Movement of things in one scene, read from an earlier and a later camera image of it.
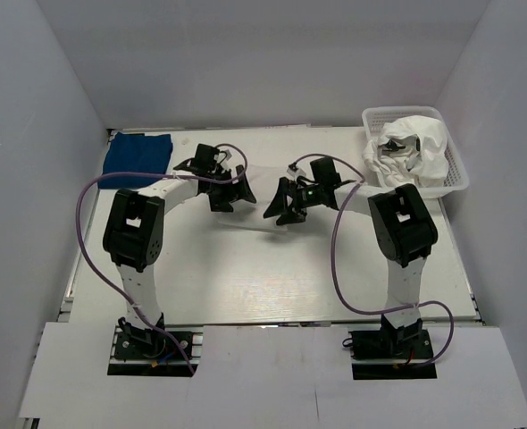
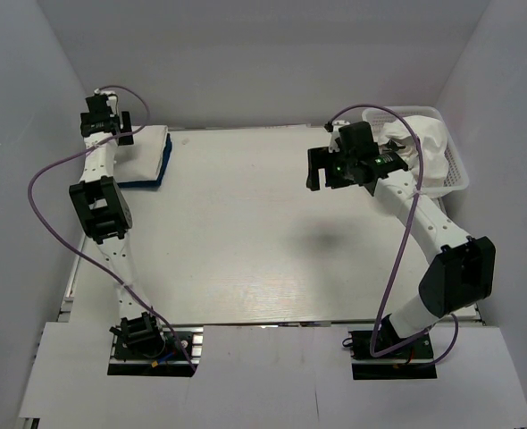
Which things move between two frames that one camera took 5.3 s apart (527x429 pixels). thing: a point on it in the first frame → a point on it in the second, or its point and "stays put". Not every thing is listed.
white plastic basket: [373, 118] stays put
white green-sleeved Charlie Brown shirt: [263, 181] → [141, 160]
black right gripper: [295, 216] → [321, 158]
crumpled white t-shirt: [410, 150] stays put
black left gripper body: [217, 188] → [126, 138]
